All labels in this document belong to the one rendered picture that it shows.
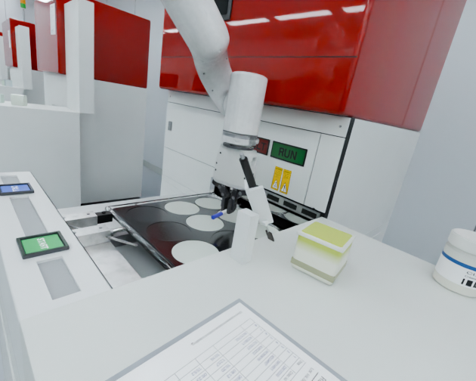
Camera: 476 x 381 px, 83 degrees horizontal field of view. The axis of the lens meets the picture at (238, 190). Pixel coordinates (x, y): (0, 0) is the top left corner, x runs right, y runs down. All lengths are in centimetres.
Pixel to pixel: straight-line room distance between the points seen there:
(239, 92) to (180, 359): 50
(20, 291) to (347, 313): 41
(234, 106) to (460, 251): 49
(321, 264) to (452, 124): 180
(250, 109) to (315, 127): 20
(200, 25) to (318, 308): 52
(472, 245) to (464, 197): 159
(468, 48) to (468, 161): 65
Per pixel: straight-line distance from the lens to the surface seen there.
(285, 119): 80
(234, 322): 35
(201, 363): 31
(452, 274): 60
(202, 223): 72
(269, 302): 39
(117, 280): 55
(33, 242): 51
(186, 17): 60
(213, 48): 60
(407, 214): 222
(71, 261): 46
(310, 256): 45
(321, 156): 73
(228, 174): 66
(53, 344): 34
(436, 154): 216
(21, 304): 40
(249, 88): 62
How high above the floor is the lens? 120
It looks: 17 degrees down
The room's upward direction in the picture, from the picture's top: 10 degrees clockwise
